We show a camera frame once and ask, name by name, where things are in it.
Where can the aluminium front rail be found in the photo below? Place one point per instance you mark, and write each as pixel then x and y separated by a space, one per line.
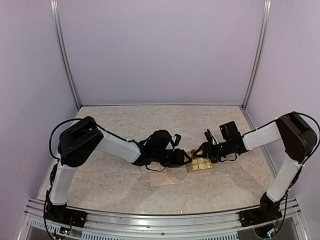
pixel 103 225

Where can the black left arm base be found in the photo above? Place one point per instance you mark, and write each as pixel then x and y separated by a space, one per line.
pixel 64 215

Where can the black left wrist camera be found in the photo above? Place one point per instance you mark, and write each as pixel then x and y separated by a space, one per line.
pixel 177 139

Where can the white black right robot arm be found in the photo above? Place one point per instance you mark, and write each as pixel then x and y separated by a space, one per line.
pixel 293 136

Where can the aluminium frame post left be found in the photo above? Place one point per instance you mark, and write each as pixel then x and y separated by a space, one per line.
pixel 54 6

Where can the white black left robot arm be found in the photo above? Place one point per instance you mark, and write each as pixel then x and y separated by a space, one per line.
pixel 80 140

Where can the aluminium frame post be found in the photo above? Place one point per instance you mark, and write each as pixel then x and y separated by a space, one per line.
pixel 54 6
pixel 258 53

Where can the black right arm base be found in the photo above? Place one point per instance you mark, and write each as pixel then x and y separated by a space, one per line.
pixel 266 212

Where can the aluminium frame post right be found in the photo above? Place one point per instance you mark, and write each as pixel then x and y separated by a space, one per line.
pixel 258 53

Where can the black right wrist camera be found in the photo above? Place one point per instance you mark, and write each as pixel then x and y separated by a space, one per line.
pixel 210 137

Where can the brown round sticker sheet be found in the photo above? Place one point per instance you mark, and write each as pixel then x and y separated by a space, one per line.
pixel 198 163

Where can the pink envelope with flap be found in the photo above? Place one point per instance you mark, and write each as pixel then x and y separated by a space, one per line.
pixel 166 177

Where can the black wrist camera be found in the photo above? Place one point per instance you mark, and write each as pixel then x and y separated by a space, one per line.
pixel 177 139
pixel 210 137

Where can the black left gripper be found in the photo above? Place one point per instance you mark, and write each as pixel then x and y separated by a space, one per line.
pixel 179 157

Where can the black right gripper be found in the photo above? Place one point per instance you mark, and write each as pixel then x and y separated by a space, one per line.
pixel 210 146

